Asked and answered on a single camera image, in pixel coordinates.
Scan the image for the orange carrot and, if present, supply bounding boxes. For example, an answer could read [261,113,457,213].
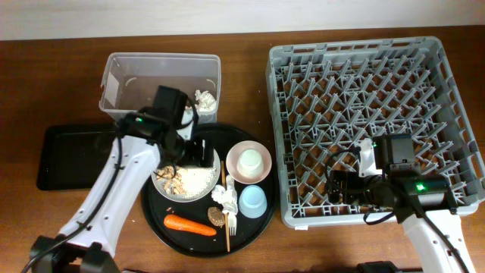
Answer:
[164,215,217,237]

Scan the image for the white plastic fork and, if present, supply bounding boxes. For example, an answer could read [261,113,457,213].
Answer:
[226,174,238,236]

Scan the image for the grey plastic dishwasher rack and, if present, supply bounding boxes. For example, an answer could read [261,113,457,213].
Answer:
[266,36,484,229]

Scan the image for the round black tray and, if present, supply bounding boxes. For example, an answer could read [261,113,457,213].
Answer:
[140,123,279,258]

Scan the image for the white napkin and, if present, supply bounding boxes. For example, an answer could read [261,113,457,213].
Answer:
[211,185,238,215]

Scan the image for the wooden chopstick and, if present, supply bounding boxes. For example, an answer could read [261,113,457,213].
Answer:
[221,161,230,253]

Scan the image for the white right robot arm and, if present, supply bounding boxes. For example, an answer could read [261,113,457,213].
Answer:
[326,170,475,272]

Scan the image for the white plastic cup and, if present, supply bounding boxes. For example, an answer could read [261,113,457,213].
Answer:
[236,149,264,179]

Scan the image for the crumpled white tissue in bin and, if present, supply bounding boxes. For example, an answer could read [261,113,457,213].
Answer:
[195,89,217,112]

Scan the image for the clear plastic waste bin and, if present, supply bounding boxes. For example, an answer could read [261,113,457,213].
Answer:
[99,52,221,121]

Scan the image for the rectangular black tray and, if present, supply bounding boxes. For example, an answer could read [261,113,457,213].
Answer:
[36,124,117,191]

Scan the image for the grey bowl with food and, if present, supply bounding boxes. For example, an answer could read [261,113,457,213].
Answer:
[151,148,221,203]

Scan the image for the pink plastic bowl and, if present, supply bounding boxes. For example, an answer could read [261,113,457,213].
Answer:
[226,140,272,185]

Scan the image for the light blue plastic cup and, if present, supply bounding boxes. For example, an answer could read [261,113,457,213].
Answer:
[239,185,268,218]

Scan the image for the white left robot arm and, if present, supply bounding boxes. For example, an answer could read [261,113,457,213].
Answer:
[23,108,214,272]

